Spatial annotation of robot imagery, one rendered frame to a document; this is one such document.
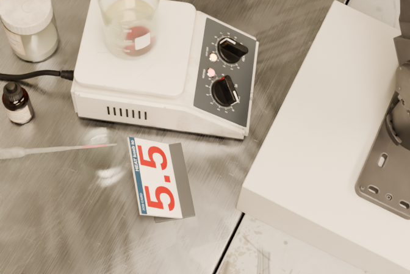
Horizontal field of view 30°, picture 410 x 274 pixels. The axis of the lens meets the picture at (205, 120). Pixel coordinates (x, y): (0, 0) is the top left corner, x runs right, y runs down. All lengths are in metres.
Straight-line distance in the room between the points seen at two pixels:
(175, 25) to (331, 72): 0.18
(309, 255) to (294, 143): 0.13
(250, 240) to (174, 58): 0.22
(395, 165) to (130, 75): 0.30
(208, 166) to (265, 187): 0.10
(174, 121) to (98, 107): 0.09
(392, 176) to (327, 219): 0.08
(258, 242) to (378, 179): 0.15
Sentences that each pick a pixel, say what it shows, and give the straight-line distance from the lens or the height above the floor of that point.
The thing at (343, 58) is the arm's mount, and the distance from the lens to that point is 0.87.
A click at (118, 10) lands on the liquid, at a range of 0.83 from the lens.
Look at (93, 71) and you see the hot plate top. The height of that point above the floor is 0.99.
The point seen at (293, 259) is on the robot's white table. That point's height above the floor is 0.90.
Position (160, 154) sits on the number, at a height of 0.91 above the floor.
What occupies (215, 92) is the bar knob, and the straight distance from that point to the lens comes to 0.85.
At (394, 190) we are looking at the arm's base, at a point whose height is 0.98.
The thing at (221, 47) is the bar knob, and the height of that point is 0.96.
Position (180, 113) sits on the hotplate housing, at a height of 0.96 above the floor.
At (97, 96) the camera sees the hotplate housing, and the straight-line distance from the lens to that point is 0.84.
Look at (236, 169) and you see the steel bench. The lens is 0.88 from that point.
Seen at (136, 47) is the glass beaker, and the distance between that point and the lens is 0.81.
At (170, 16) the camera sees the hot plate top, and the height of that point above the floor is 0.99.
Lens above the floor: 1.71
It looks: 64 degrees down
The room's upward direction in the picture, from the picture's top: 7 degrees clockwise
